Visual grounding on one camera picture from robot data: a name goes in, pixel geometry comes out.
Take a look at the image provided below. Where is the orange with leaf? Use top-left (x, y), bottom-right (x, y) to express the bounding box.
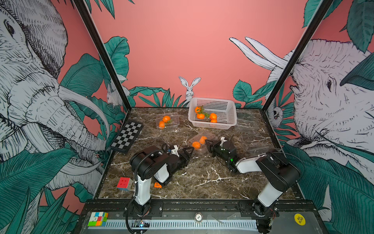
top-left (209, 113), bottom-right (217, 119)

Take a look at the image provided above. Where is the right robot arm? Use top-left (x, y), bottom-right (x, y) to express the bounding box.
top-left (205, 137), bottom-right (301, 216)

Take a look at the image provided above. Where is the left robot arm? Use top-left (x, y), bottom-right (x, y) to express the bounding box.
top-left (130, 143), bottom-right (195, 216)

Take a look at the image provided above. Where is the small orange block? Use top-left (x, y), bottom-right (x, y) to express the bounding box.
top-left (154, 182), bottom-right (162, 188)

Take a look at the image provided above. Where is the white plastic basket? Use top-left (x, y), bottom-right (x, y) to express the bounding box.
top-left (188, 97), bottom-right (237, 130)

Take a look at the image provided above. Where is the red cube on table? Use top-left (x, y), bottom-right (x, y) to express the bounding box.
top-left (116, 177), bottom-right (132, 191)

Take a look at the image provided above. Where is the black white checkerboard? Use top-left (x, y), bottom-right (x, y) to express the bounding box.
top-left (110, 120), bottom-right (143, 153)

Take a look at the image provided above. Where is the round silver knob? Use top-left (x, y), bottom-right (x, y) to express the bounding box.
top-left (194, 213), bottom-right (203, 222)

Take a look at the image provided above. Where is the small circuit board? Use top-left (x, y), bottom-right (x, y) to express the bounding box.
top-left (132, 219), bottom-right (151, 229)

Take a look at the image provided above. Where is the yellow round sticker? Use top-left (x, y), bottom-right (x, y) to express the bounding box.
top-left (294, 213), bottom-right (306, 226)

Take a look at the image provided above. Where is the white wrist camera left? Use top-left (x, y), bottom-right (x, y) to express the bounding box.
top-left (170, 145), bottom-right (179, 157)

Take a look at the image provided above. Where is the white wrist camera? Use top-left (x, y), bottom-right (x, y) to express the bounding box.
top-left (220, 136), bottom-right (228, 147)
top-left (170, 145), bottom-right (179, 157)

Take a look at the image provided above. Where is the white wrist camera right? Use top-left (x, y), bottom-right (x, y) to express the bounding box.
top-left (220, 136), bottom-right (228, 147)

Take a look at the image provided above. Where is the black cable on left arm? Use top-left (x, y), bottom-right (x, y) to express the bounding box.
top-left (125, 143), bottom-right (173, 234)

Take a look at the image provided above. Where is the colourful cube on rail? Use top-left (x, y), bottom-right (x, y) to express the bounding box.
top-left (88, 212), bottom-right (109, 227)

